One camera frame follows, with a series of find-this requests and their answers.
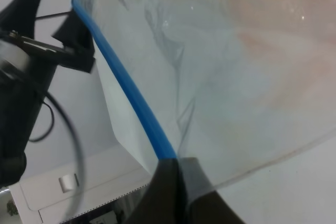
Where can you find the clear zip bag blue seal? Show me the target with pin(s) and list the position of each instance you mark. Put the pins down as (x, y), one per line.
(238, 84)

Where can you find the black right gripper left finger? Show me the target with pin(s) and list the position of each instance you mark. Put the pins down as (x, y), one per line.
(164, 198)

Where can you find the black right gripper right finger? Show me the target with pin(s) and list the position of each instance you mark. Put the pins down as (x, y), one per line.
(203, 204)

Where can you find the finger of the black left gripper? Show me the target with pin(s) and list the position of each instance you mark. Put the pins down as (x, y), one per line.
(20, 16)

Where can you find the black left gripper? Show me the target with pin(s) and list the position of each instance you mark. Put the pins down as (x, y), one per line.
(27, 69)

